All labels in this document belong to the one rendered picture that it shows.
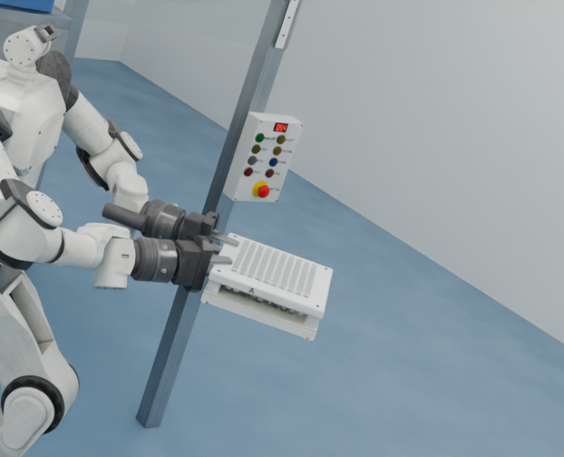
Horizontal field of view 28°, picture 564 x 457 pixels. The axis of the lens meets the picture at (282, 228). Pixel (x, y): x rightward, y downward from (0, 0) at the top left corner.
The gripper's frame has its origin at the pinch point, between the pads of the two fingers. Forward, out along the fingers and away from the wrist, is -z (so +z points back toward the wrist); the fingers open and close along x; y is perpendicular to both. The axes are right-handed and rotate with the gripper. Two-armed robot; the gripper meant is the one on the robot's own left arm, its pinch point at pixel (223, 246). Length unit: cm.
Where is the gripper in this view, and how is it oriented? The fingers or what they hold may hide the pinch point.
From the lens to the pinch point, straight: 247.3
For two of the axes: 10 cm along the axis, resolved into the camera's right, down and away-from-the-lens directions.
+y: -2.5, 2.8, -9.3
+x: -2.9, 8.9, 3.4
